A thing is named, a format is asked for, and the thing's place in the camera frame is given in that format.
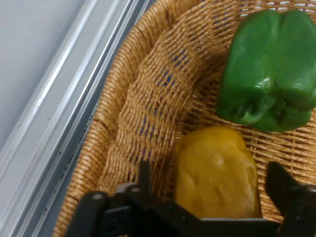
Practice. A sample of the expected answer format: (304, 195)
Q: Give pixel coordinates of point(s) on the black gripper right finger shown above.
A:
(301, 209)

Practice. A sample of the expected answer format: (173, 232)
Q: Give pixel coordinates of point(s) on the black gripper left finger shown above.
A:
(91, 217)

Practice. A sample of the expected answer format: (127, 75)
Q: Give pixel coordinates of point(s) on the yellow bell pepper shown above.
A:
(217, 172)

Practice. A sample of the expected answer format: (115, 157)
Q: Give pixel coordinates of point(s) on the woven wicker basket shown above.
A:
(158, 98)

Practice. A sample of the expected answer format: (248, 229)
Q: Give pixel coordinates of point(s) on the green bell pepper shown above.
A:
(269, 69)

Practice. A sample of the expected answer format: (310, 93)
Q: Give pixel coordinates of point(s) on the aluminium frame rail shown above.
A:
(49, 123)

